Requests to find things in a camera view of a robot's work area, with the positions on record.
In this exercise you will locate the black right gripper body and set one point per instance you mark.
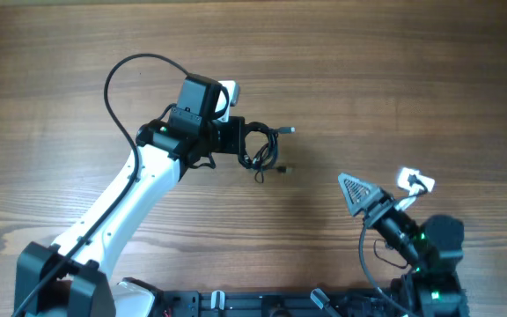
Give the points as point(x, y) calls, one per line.
point(386, 202)

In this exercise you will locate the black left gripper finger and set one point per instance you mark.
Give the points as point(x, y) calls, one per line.
point(254, 127)
point(245, 160)

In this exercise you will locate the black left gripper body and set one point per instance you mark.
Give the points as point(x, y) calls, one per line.
point(230, 135)

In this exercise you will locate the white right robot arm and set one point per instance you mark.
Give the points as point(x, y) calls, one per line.
point(432, 250)

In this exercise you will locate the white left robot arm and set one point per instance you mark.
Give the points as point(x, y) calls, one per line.
point(70, 277)

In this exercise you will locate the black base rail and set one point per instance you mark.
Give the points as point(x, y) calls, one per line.
point(317, 302)

